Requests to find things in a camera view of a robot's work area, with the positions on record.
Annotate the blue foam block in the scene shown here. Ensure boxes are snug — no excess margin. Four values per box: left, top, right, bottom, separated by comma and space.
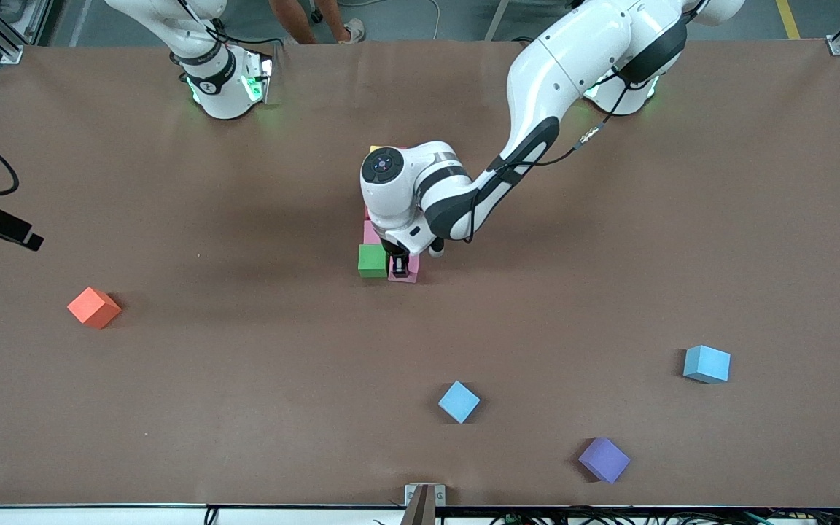
437, 380, 481, 424
682, 344, 732, 385

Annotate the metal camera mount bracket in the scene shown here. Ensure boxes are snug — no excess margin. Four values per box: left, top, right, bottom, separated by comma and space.
400, 483, 447, 525

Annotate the orange foam block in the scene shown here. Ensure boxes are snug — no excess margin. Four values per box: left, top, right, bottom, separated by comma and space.
66, 286, 123, 330

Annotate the person leg with sneaker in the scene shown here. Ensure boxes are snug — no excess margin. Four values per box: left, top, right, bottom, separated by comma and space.
314, 0, 367, 44
271, 0, 319, 46

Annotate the pink foam block with slit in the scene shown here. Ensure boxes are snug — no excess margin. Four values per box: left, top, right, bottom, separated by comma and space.
388, 252, 421, 284

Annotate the brown table cover sheet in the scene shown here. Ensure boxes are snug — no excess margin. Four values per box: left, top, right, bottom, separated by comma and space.
0, 40, 840, 508

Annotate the purple foam block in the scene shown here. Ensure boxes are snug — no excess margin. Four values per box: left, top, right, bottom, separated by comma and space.
577, 437, 631, 485

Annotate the green foam block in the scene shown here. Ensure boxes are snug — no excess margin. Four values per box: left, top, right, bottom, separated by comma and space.
358, 244, 390, 279

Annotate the white stand leg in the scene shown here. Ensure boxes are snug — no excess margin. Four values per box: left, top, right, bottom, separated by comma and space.
483, 0, 514, 42

